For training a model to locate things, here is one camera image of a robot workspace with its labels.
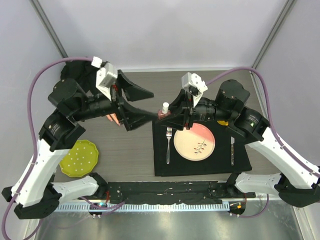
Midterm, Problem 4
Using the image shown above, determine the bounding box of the black placemat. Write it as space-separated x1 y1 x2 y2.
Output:
152 121 252 177

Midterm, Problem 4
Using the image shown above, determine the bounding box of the white cable duct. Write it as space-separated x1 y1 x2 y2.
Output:
54 201 230 215

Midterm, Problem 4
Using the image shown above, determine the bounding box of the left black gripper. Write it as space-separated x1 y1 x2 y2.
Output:
72 70 159 130

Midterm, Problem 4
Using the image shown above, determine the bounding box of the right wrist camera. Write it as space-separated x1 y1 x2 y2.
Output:
181 72 208 107

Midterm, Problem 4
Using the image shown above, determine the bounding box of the silver fork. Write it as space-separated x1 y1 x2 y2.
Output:
166 127 173 165

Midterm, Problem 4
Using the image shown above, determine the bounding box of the black sleeve cloth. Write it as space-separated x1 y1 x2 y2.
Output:
60 60 101 95

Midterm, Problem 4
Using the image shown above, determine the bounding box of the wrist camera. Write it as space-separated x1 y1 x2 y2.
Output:
181 72 208 107
91 56 118 101

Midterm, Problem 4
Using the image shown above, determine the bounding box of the yellow mug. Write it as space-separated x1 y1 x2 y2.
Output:
217 120 229 126

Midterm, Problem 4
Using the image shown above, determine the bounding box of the green dotted plate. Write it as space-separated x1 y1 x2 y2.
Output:
59 139 99 178

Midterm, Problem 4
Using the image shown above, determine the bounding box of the white nail polish cap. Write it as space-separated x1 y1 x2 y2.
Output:
161 102 169 114

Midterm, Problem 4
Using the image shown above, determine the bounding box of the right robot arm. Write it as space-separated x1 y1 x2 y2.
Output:
157 79 320 208

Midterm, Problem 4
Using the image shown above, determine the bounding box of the table knife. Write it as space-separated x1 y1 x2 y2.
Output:
230 137 235 166

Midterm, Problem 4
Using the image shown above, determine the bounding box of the nail polish bottle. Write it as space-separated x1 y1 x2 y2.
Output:
157 109 171 120

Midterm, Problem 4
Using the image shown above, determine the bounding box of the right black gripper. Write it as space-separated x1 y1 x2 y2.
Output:
156 88 234 130

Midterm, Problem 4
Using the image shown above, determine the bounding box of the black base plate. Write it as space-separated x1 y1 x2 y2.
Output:
85 181 256 205

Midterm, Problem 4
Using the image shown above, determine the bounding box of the pink cream plate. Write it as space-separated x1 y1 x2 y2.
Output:
173 123 216 162

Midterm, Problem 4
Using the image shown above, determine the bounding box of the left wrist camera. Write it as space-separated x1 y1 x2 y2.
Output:
91 56 118 101

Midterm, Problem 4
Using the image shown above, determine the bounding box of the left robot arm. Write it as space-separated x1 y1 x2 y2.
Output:
2 70 156 220

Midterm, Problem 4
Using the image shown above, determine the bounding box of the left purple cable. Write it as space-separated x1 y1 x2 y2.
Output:
0 56 126 240

